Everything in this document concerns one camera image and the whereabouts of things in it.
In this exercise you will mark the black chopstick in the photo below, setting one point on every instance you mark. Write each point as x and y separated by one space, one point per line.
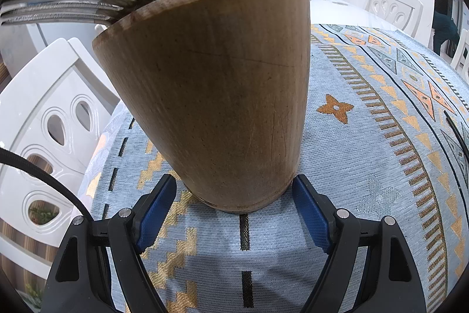
456 128

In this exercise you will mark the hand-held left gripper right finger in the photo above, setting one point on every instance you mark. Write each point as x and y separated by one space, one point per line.
313 217

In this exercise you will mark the wooden utensil holder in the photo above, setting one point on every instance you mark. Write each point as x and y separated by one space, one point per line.
205 85

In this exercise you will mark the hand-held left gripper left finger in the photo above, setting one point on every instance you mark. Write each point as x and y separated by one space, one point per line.
154 217

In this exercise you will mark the patterned blue tablecloth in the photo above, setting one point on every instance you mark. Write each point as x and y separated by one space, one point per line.
366 159

